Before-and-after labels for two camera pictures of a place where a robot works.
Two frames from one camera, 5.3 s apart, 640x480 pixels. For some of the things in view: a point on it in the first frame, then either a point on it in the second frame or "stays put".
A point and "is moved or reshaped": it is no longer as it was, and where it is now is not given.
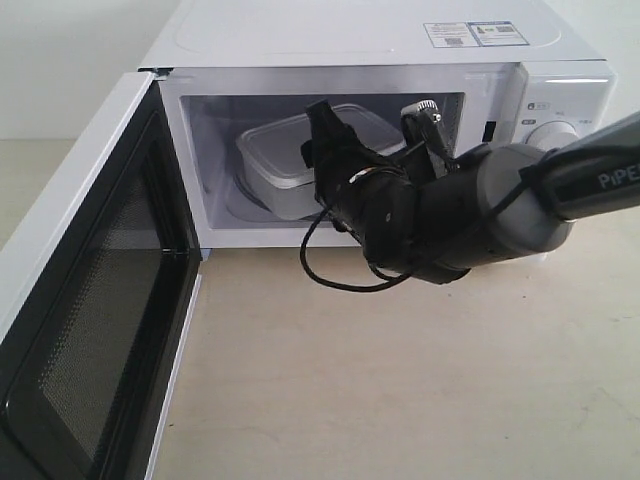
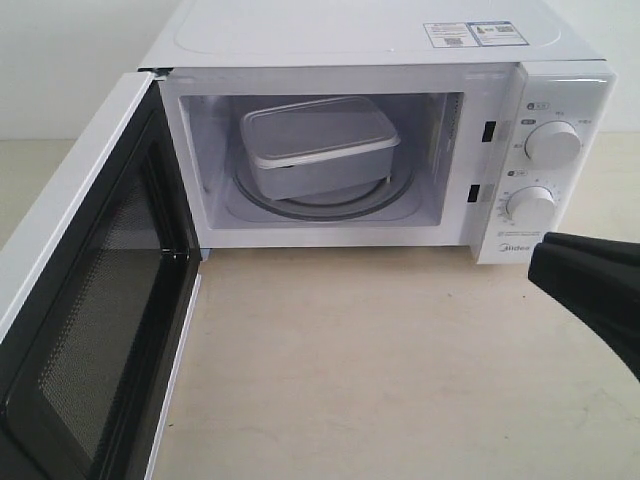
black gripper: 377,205 -> 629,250
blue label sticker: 497,33 stays put
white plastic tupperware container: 278,182 is moved or reshaped
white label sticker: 451,35 stays put
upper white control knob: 552,134 stays put
